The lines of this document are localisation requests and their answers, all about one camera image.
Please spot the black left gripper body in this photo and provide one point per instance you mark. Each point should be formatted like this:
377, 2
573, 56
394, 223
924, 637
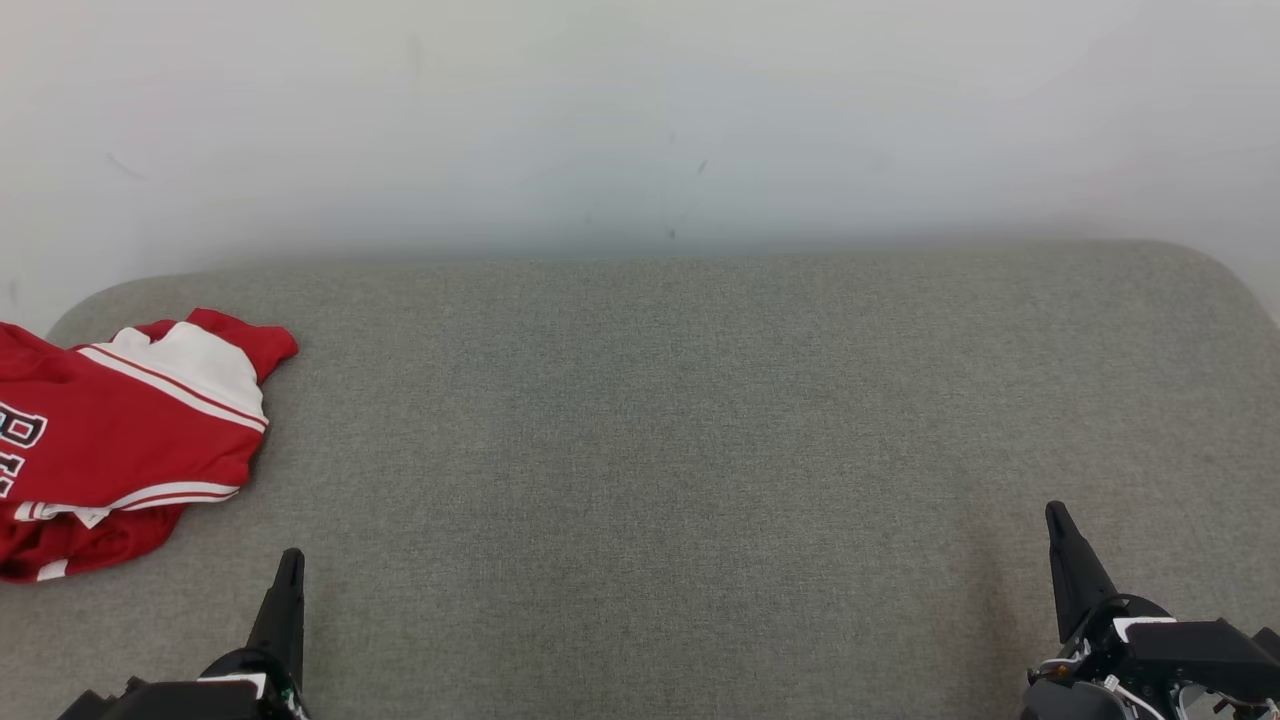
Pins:
282, 695

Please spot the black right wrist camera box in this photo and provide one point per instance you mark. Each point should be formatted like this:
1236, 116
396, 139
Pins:
1200, 650

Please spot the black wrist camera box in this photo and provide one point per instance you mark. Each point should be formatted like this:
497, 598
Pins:
180, 703
1200, 650

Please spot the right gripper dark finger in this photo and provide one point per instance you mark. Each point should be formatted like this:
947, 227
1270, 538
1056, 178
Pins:
1075, 580

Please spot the red jersey with white sleeves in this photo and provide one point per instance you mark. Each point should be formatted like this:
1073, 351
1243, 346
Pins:
140, 440

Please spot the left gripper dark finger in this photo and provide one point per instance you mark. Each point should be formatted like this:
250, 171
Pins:
283, 610

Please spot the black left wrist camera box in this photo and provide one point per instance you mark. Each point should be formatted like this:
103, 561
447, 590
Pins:
180, 703

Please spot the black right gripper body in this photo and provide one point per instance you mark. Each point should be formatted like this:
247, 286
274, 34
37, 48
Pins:
1100, 650

